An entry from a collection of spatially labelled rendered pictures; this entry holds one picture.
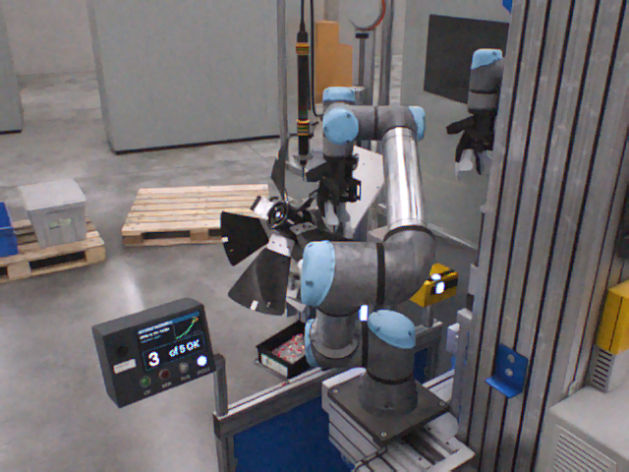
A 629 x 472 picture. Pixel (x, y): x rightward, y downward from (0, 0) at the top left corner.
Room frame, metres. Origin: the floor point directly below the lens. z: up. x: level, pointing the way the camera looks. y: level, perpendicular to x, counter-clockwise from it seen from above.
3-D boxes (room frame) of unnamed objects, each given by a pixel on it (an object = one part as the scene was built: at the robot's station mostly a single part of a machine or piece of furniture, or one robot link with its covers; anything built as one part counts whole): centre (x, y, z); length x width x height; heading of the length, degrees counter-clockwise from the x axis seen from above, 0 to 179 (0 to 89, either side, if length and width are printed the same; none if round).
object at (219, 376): (1.39, 0.26, 0.96); 0.03 x 0.03 x 0.20; 35
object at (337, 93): (1.41, -0.06, 1.73); 0.09 x 0.08 x 0.11; 179
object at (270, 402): (1.63, -0.09, 0.82); 0.90 x 0.04 x 0.08; 125
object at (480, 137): (1.69, -0.48, 1.62); 0.09 x 0.08 x 0.12; 35
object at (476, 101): (1.70, -0.47, 1.70); 0.08 x 0.08 x 0.05
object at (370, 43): (2.66, -0.22, 0.90); 0.08 x 0.06 x 1.80; 70
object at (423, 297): (1.86, -0.41, 1.02); 0.16 x 0.10 x 0.11; 125
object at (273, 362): (1.73, 0.06, 0.85); 0.22 x 0.17 x 0.07; 139
